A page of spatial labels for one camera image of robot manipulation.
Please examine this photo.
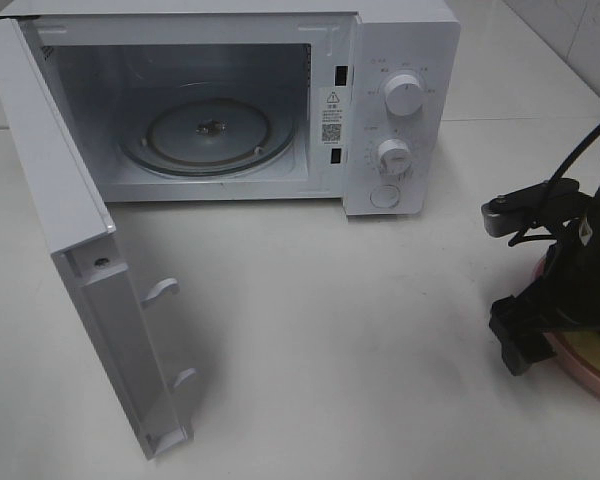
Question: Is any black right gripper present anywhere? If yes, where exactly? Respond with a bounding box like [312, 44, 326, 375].
[489, 196, 600, 376]

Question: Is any pink round plate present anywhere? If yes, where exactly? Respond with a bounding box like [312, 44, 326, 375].
[529, 249, 600, 401]

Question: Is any white bread sandwich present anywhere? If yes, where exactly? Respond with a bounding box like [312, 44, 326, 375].
[564, 331, 600, 380]

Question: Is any round white door button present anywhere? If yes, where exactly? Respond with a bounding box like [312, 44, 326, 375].
[370, 185, 401, 209]

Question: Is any white microwave door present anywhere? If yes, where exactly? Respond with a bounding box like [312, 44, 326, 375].
[0, 18, 194, 458]

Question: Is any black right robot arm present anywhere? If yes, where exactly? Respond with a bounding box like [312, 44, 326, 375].
[481, 123, 600, 376]

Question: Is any lower white timer knob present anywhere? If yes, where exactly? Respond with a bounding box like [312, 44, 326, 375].
[377, 139, 413, 176]

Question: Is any upper white power knob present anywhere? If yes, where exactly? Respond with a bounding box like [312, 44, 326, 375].
[383, 71, 425, 117]

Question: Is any white warning label sticker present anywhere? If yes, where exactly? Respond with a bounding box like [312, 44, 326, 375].
[318, 86, 351, 147]

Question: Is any white microwave oven body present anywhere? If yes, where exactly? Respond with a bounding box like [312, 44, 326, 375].
[0, 1, 461, 216]

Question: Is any glass microwave turntable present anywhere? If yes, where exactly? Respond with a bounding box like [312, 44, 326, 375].
[119, 84, 298, 178]

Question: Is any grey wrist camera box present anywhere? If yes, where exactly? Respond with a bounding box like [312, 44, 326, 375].
[481, 179, 590, 238]

